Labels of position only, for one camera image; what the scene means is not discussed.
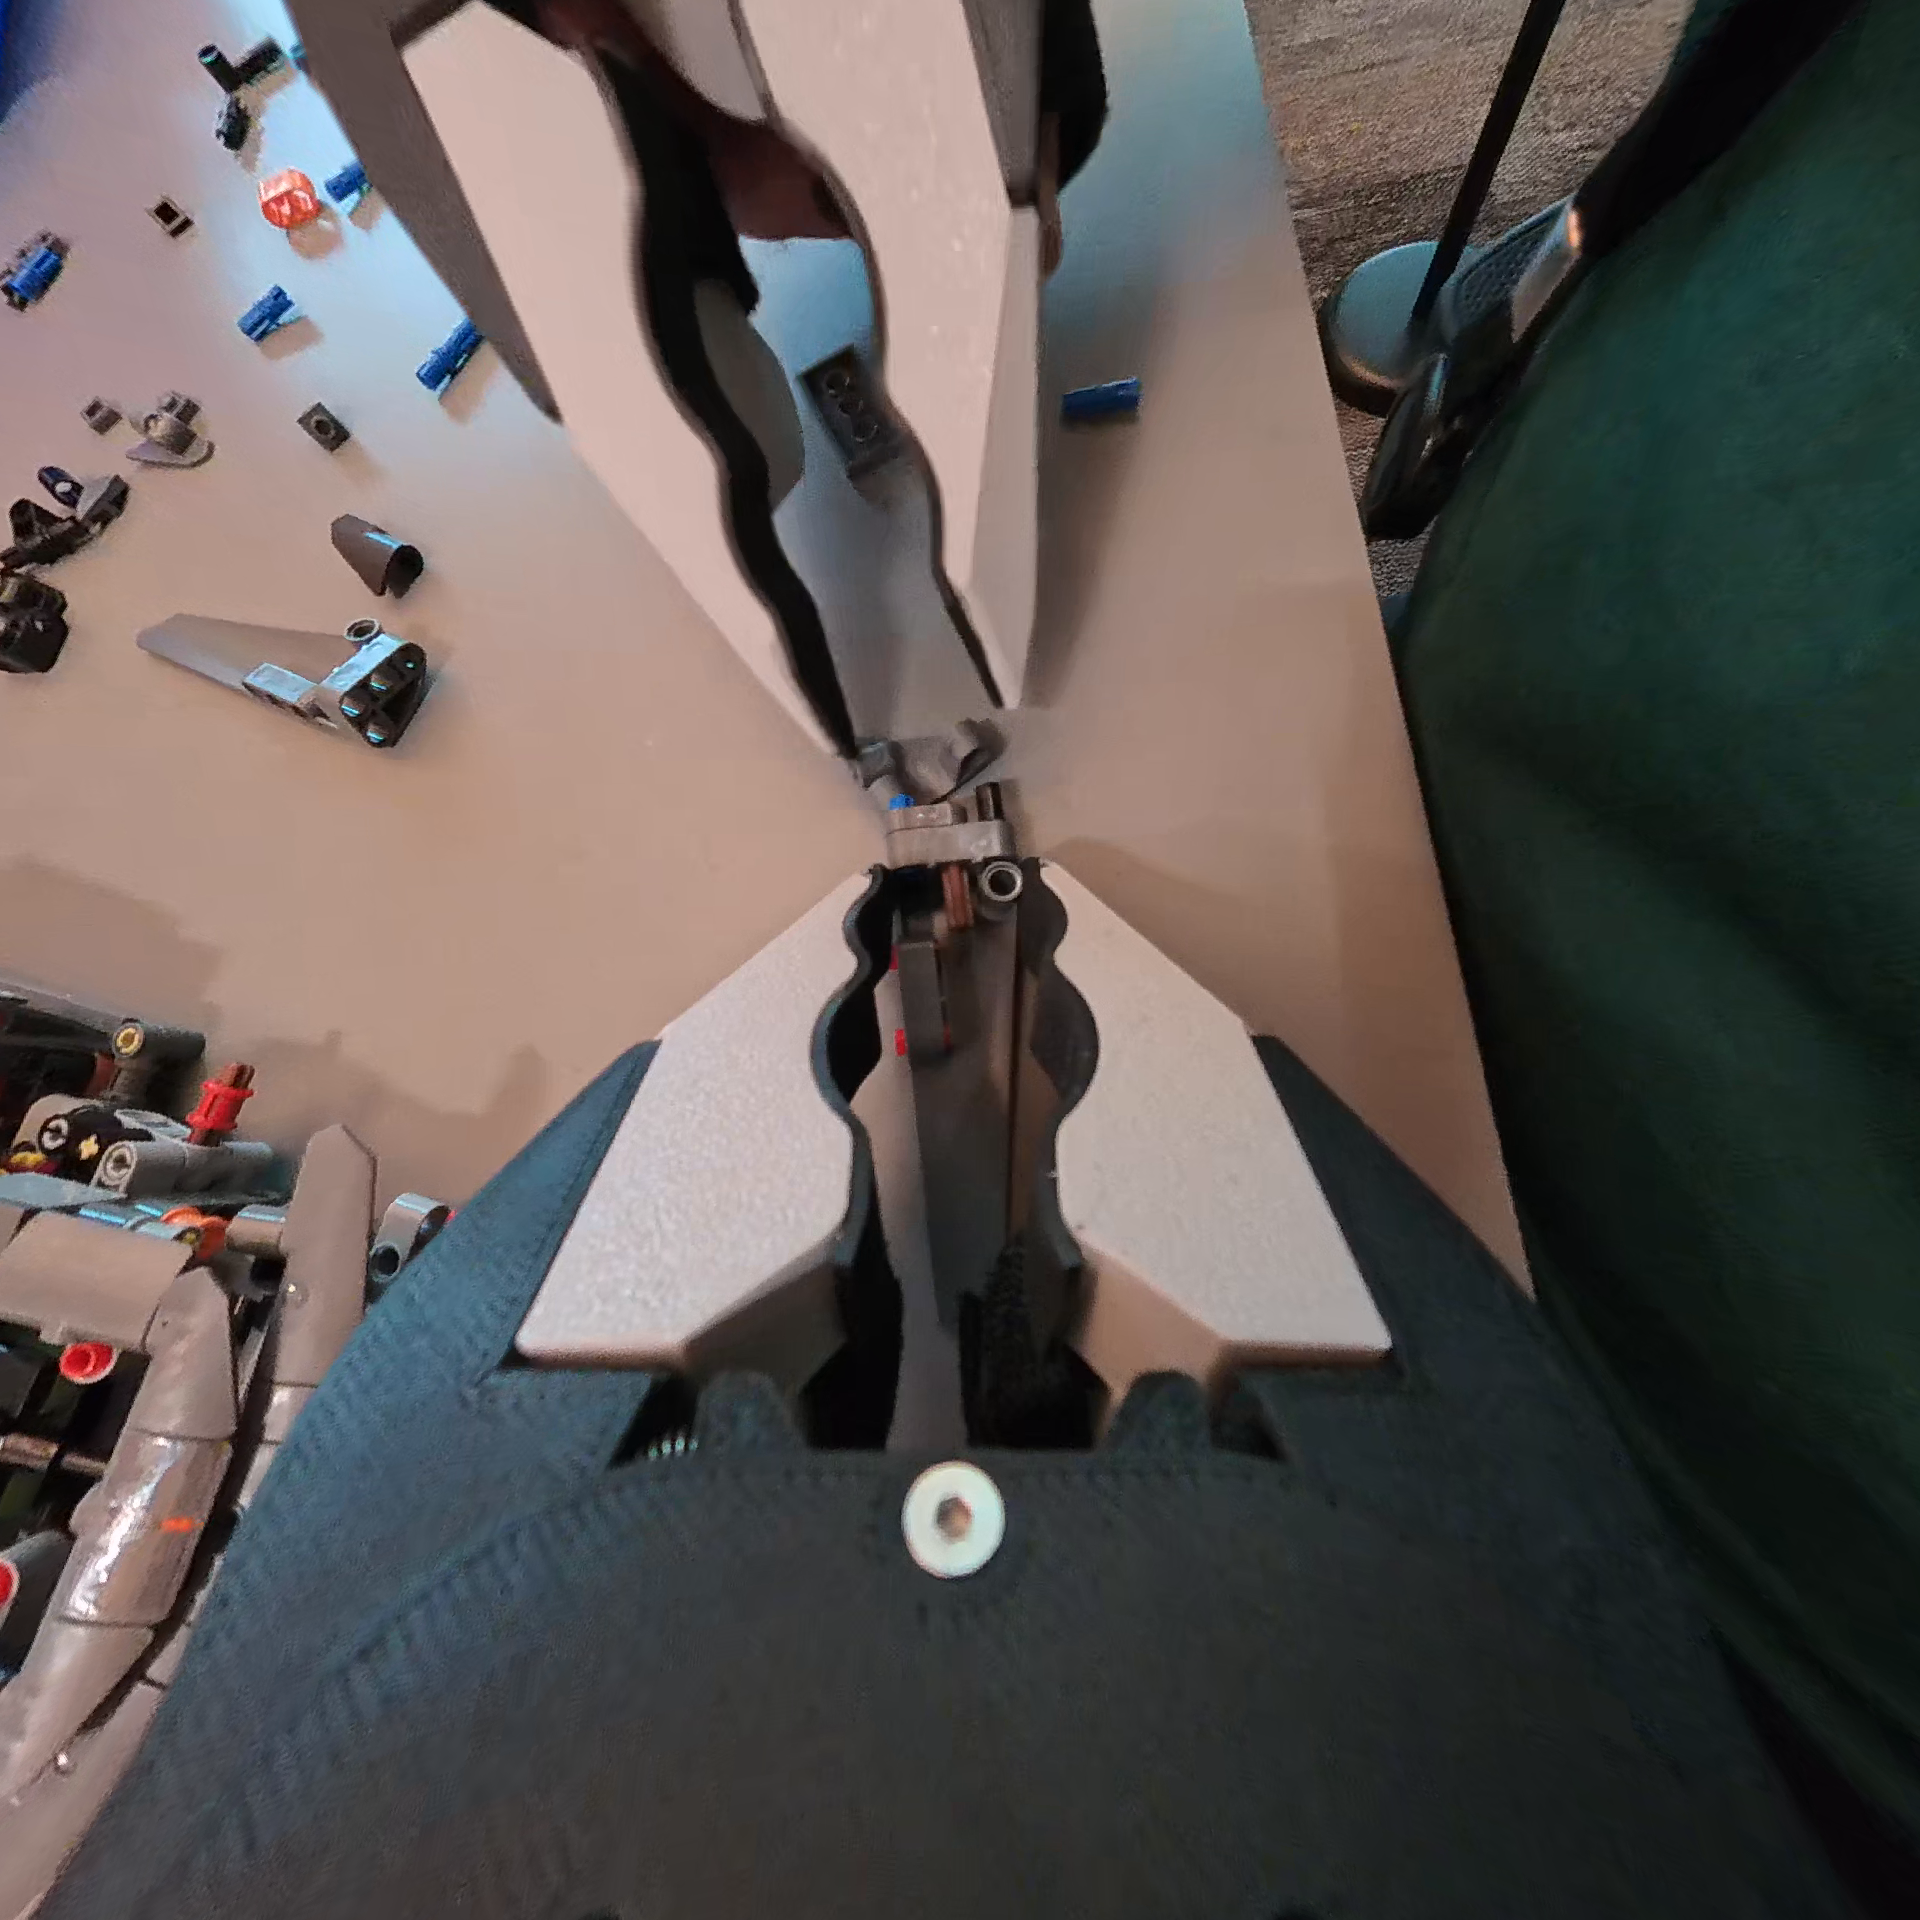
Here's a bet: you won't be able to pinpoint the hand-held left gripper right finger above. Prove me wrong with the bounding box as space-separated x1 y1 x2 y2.
1030 874 1397 1375

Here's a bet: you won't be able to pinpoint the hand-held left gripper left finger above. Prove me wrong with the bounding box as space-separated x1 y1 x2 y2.
512 866 888 1370

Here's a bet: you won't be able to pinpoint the round grey floor stand base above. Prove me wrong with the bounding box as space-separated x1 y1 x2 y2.
1317 0 1574 419

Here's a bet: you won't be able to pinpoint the person's torso in green shirt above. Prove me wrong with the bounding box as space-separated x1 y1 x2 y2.
1386 0 1920 1920

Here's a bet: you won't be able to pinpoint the short grey lego wedge assembly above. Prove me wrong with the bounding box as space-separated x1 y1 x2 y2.
137 614 434 747

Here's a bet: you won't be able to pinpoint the grey and orange lego car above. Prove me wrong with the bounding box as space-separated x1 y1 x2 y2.
0 983 453 1801

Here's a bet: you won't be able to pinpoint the flat grey lego plate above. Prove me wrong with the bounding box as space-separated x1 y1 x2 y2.
802 347 910 482

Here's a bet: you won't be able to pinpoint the dark mesh office chair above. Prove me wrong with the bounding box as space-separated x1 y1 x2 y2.
1423 195 1589 368

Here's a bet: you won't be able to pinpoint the long grey lego panel assembly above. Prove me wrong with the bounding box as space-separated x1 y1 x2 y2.
877 795 1078 1328

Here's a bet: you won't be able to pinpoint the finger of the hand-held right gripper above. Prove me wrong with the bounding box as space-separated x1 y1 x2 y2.
732 0 1046 711
400 0 860 754

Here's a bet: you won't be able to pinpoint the small lego pieces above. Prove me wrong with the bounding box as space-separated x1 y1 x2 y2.
0 38 1142 672

